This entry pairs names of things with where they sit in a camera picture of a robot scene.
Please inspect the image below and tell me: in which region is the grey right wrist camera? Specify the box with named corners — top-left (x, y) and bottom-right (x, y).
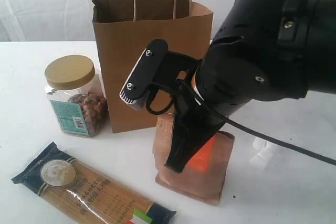
top-left (119, 39), bottom-right (168, 110)

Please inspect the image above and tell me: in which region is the spaghetti packet dark blue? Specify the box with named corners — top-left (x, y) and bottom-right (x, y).
top-left (12, 142), bottom-right (176, 223)

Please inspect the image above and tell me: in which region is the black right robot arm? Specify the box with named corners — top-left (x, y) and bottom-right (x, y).
top-left (148, 0), bottom-right (335, 173)

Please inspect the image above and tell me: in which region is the copper stand-up pouch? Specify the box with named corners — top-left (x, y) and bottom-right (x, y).
top-left (153, 113), bottom-right (235, 206)

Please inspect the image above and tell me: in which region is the clear jar gold lid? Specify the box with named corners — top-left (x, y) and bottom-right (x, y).
top-left (45, 55), bottom-right (108, 137)

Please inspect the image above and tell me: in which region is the brown paper bag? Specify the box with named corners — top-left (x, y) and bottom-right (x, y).
top-left (92, 0), bottom-right (213, 133)

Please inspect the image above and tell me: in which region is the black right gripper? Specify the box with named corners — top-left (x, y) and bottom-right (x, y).
top-left (148, 50), bottom-right (253, 174)

